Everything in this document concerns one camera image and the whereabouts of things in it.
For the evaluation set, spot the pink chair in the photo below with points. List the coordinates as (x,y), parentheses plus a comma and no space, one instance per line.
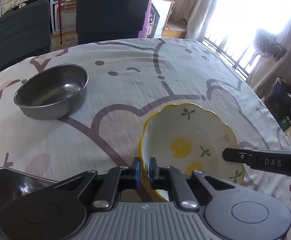
(146,17)

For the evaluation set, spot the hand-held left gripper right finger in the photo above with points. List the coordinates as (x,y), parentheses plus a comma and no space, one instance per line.
(153,173)

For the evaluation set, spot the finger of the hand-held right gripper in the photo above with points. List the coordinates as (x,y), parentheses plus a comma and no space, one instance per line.
(235,155)

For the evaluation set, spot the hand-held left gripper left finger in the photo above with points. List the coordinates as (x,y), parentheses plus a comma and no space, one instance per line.
(136,173)

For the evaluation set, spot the dark fabric chair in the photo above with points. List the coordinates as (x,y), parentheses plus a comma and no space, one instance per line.
(110,17)
(15,37)

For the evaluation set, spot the beige curtain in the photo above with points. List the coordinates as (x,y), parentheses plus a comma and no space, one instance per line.
(203,7)

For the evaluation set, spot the black balcony railing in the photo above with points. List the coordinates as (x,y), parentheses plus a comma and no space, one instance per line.
(225,52)

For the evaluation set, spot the round steel bowl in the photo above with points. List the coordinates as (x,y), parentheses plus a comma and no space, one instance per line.
(50,92)

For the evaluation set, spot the steel bowl at lower left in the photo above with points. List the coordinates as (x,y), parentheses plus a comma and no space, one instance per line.
(23,182)

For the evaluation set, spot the hanging net bag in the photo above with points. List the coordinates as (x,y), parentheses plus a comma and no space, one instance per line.
(268,45)

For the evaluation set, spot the lemon print ceramic bowl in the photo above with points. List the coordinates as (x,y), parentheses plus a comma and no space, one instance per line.
(185,135)

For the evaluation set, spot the dark bag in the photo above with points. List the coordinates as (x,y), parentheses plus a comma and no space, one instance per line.
(280,100)

